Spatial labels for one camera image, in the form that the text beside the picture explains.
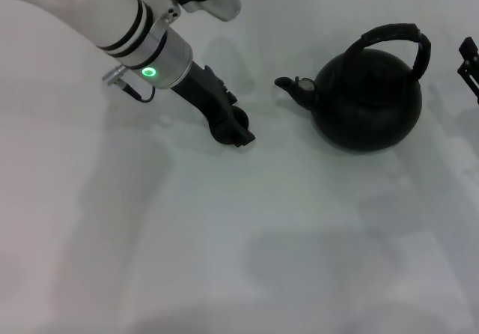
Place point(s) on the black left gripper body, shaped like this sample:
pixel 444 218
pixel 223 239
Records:
pixel 206 94

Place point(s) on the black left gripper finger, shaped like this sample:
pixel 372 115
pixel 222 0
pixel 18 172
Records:
pixel 237 135

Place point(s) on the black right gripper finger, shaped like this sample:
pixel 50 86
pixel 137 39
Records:
pixel 470 70

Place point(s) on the small black teacup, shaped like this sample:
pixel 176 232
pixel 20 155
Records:
pixel 242 118

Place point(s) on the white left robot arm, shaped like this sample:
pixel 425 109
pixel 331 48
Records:
pixel 112 15

